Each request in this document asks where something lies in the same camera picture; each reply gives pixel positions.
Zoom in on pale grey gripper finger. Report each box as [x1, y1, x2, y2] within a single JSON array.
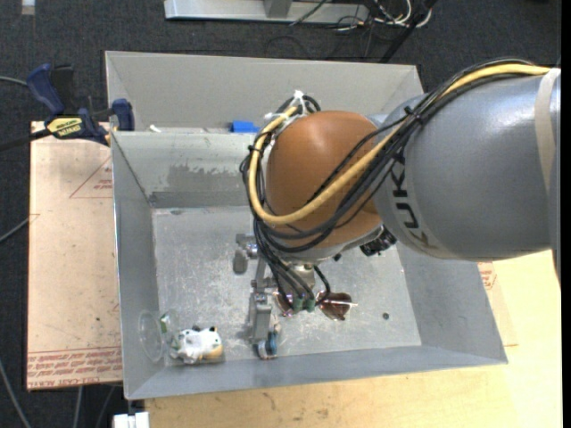
[[246, 278, 275, 343], [231, 233, 261, 276]]

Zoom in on teal and grey small tool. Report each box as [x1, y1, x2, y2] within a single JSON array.
[[255, 330, 281, 360]]

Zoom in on brown lens sunglasses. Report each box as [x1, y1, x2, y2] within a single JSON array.
[[275, 289, 359, 322]]

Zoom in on grey metal bin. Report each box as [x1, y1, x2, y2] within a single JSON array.
[[104, 50, 509, 401]]

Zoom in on white toy animal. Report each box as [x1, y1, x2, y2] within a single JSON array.
[[168, 325, 225, 366]]

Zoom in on clear plastic cup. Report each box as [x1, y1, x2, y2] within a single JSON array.
[[137, 309, 176, 364]]

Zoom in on brown cardboard board, red print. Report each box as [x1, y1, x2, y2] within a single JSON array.
[[26, 120, 518, 391]]

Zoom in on black cylinder on white bracket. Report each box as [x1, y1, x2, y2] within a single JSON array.
[[359, 226, 399, 258]]

